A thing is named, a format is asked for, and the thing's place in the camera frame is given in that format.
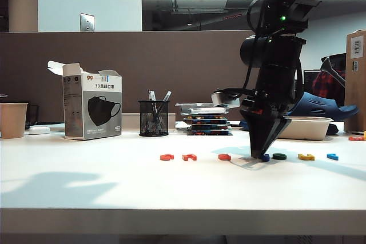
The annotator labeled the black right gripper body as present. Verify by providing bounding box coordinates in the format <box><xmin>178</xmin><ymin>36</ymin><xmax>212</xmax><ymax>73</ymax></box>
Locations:
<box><xmin>239</xmin><ymin>88</ymin><xmax>296</xmax><ymax>119</ymax></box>

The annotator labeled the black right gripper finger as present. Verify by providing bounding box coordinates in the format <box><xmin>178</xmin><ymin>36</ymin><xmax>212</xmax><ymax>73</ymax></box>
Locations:
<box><xmin>258</xmin><ymin>116</ymin><xmax>293</xmax><ymax>160</ymax></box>
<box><xmin>239</xmin><ymin>109</ymin><xmax>267</xmax><ymax>159</ymax></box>

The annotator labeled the navy blue rubber slipper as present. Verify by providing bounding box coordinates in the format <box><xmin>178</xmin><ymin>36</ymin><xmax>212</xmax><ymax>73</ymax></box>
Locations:
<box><xmin>287</xmin><ymin>91</ymin><xmax>360</xmax><ymax>122</ymax></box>
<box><xmin>238</xmin><ymin>118</ymin><xmax>252</xmax><ymax>133</ymax></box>

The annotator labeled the beige oval tray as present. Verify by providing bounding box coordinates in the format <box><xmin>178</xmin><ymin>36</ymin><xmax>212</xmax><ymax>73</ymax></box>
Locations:
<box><xmin>277</xmin><ymin>115</ymin><xmax>334</xmax><ymax>142</ymax></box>

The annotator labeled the black monitor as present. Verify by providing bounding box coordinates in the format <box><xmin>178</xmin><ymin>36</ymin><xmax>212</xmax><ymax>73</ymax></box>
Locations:
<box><xmin>303</xmin><ymin>69</ymin><xmax>323</xmax><ymax>101</ymax></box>

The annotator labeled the red plaid garment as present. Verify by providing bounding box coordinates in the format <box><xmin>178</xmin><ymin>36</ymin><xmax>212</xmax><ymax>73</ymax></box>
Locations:
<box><xmin>311</xmin><ymin>70</ymin><xmax>347</xmax><ymax>107</ymax></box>

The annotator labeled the grey chair part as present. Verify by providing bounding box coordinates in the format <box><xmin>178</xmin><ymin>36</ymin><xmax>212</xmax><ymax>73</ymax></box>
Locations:
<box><xmin>320</xmin><ymin>54</ymin><xmax>347</xmax><ymax>88</ymax></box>

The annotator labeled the brown cardboard box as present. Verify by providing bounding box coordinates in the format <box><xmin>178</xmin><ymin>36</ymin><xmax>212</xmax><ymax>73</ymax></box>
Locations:
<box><xmin>344</xmin><ymin>29</ymin><xmax>366</xmax><ymax>133</ymax></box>

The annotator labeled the black and white pen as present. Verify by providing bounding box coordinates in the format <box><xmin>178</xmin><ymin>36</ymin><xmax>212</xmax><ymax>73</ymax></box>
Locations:
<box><xmin>154</xmin><ymin>90</ymin><xmax>173</xmax><ymax>122</ymax></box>
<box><xmin>147</xmin><ymin>89</ymin><xmax>158</xmax><ymax>122</ymax></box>

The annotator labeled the black mesh pen holder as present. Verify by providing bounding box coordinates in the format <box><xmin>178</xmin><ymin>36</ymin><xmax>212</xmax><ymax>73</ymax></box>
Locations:
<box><xmin>137</xmin><ymin>99</ymin><xmax>170</xmax><ymax>138</ymax></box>

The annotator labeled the brown desk partition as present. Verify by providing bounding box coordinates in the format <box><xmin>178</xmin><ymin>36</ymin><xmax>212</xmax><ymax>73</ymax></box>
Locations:
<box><xmin>0</xmin><ymin>29</ymin><xmax>260</xmax><ymax>131</ymax></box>

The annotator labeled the grey face mask box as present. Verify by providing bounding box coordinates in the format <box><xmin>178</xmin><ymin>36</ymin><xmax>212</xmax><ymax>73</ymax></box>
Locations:
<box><xmin>46</xmin><ymin>60</ymin><xmax>124</xmax><ymax>141</ymax></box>

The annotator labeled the white earbuds case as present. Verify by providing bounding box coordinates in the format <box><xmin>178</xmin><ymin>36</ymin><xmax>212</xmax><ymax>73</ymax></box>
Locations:
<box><xmin>28</xmin><ymin>125</ymin><xmax>51</xmax><ymax>136</ymax></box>

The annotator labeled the brown paper cup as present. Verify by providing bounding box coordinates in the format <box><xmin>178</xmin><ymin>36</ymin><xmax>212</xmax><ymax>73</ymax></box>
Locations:
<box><xmin>0</xmin><ymin>102</ymin><xmax>29</xmax><ymax>139</ymax></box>

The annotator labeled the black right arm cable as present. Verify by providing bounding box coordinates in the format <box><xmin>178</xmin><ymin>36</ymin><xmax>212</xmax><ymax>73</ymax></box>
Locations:
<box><xmin>242</xmin><ymin>0</ymin><xmax>276</xmax><ymax>91</ymax></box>

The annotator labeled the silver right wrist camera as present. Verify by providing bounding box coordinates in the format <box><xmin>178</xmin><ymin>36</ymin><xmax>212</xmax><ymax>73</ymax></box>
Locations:
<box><xmin>212</xmin><ymin>90</ymin><xmax>241</xmax><ymax>107</ymax></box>

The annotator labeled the silver wall switch plate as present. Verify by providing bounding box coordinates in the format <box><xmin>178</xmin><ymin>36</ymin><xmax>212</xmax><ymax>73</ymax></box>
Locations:
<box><xmin>79</xmin><ymin>13</ymin><xmax>96</xmax><ymax>33</ymax></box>

